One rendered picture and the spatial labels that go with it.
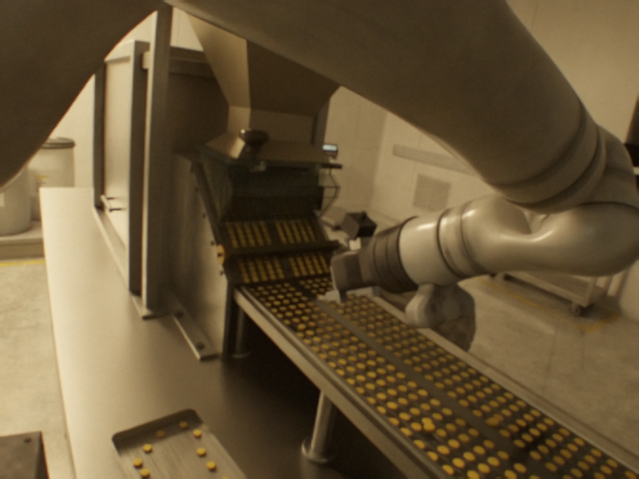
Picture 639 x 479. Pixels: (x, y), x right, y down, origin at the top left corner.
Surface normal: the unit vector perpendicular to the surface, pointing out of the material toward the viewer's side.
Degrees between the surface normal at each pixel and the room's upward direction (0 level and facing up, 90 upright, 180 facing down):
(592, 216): 59
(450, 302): 53
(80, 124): 90
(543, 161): 120
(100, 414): 0
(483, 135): 139
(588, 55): 90
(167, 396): 0
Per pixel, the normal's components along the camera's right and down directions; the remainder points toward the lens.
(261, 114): 0.56, 0.33
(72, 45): 0.67, 0.66
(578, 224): -0.69, -0.24
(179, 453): 0.15, -0.94
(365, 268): -0.91, 0.11
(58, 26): 0.58, 0.61
